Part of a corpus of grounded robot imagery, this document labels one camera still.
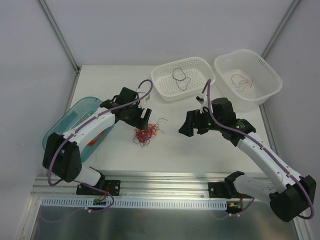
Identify red orange cable ball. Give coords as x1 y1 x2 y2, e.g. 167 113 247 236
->
132 117 168 148

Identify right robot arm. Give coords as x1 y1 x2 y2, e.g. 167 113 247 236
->
178 96 317 222

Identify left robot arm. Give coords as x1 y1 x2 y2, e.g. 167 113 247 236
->
42 87 152 195

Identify white perforated basket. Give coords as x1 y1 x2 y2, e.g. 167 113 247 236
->
150 56 216 102

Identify teal plastic tub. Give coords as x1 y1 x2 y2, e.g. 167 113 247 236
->
42 96 113 163

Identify white translucent tub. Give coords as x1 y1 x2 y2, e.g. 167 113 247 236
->
213 49 283 112

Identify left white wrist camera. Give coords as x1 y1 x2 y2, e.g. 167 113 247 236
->
136 88 150 109

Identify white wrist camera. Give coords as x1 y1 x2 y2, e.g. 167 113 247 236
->
195 93 209 113
136 88 150 109

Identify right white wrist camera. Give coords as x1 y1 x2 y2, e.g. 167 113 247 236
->
195 93 209 113

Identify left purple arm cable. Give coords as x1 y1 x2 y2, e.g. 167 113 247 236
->
46 79 154 186

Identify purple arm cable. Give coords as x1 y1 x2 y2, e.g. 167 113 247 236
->
46 79 154 186
201 78 315 220

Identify dark cable in basket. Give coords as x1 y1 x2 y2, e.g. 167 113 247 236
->
171 67 192 92

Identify orange cable coil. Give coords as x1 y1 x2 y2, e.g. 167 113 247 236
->
88 129 106 146

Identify red cable in tub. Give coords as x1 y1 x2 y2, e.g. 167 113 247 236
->
231 73 254 93

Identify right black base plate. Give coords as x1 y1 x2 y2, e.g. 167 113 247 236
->
207 182 253 199

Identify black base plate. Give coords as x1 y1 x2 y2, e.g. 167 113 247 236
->
76 179 121 196
207 182 253 199

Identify aluminium mounting rail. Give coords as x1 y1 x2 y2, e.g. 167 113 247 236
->
31 170 300 201

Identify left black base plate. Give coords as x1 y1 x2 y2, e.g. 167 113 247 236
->
76 179 121 196

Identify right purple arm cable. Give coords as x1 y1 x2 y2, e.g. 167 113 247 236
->
201 78 315 220

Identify white slotted cable duct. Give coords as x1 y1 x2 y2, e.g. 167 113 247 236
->
41 197 227 211

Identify right aluminium frame post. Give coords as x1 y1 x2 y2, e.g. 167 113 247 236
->
261 0 303 59

